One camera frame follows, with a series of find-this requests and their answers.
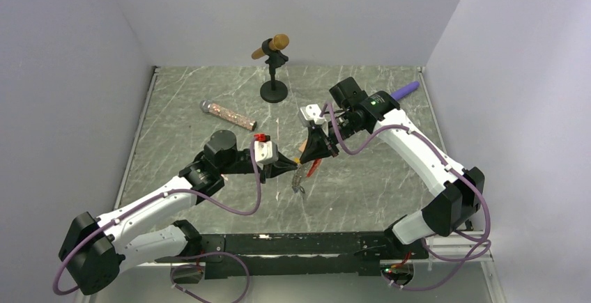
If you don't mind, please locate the purple microphone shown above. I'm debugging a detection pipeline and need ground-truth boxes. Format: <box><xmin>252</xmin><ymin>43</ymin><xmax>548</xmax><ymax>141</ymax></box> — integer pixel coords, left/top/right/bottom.
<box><xmin>390</xmin><ymin>81</ymin><xmax>420</xmax><ymax>101</ymax></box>

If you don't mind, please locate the wooden block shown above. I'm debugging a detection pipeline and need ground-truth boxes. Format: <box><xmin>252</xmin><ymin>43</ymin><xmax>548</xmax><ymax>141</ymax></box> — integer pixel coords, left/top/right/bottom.
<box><xmin>298</xmin><ymin>141</ymin><xmax>307</xmax><ymax>153</ymax></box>

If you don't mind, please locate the gold microphone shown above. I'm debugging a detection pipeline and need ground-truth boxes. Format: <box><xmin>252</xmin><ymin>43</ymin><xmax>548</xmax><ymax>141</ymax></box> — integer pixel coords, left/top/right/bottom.
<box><xmin>251</xmin><ymin>33</ymin><xmax>290</xmax><ymax>60</ymax></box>

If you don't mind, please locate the black microphone stand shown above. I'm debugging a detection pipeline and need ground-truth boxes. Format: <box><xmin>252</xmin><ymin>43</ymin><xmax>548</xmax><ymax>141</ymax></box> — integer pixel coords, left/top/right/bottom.
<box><xmin>260</xmin><ymin>51</ymin><xmax>289</xmax><ymax>103</ymax></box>

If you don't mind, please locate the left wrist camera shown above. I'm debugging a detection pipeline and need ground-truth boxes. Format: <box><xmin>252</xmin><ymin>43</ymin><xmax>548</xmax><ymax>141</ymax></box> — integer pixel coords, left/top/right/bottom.
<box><xmin>254</xmin><ymin>133</ymin><xmax>279</xmax><ymax>165</ymax></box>

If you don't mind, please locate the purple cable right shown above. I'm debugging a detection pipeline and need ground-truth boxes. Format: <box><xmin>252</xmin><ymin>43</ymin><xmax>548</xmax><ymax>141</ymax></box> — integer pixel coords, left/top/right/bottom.
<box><xmin>323</xmin><ymin>102</ymin><xmax>493</xmax><ymax>293</ymax></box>

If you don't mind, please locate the glitter microphone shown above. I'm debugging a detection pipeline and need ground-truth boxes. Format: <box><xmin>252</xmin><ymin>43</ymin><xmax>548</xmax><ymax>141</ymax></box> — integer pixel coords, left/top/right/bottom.
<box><xmin>199</xmin><ymin>100</ymin><xmax>257</xmax><ymax>131</ymax></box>

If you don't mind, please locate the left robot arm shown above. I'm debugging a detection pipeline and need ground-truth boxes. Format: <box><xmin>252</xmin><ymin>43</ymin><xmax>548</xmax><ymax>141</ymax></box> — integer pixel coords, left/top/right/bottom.
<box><xmin>52</xmin><ymin>130</ymin><xmax>298</xmax><ymax>295</ymax></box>

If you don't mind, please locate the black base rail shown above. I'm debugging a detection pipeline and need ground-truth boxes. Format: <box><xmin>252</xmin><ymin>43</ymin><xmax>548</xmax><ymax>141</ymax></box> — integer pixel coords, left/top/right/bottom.
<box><xmin>178</xmin><ymin>231</ymin><xmax>428</xmax><ymax>279</ymax></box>

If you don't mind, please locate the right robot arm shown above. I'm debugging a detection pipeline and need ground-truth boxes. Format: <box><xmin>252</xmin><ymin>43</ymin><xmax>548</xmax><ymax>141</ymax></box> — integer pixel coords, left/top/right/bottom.
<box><xmin>298</xmin><ymin>77</ymin><xmax>485</xmax><ymax>258</ymax></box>

